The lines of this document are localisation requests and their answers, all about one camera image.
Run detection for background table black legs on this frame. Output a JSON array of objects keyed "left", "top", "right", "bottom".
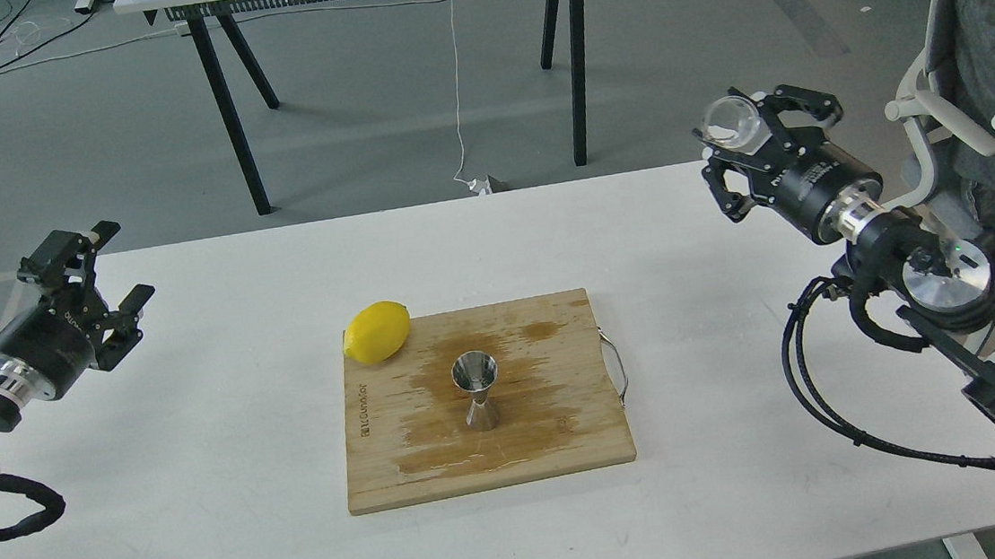
[{"left": 112, "top": 0, "right": 589, "bottom": 215}]

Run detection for small clear glass cup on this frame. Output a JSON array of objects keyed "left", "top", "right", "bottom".
[{"left": 700, "top": 95, "right": 771, "bottom": 153}]

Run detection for white hanging cable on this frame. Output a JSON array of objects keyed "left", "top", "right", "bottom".
[{"left": 435, "top": 0, "right": 509, "bottom": 199}]

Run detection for yellow lemon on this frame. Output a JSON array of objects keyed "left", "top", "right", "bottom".
[{"left": 342, "top": 301, "right": 411, "bottom": 365}]

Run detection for bamboo cutting board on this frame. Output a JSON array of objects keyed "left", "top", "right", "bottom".
[{"left": 344, "top": 288, "right": 637, "bottom": 516}]

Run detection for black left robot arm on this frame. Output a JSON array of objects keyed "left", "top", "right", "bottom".
[{"left": 0, "top": 220, "right": 155, "bottom": 542}]

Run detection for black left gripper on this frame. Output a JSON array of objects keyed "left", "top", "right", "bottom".
[{"left": 0, "top": 222, "right": 155, "bottom": 404}]

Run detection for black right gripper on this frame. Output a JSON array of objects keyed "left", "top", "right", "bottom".
[{"left": 702, "top": 83, "right": 886, "bottom": 246}]

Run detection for white office chair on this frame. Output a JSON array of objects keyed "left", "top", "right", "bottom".
[{"left": 884, "top": 0, "right": 995, "bottom": 209}]

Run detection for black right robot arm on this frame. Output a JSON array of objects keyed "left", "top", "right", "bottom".
[{"left": 694, "top": 85, "right": 995, "bottom": 471}]

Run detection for steel jigger measuring cup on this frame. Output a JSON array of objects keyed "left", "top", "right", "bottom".
[{"left": 450, "top": 351, "right": 499, "bottom": 432}]

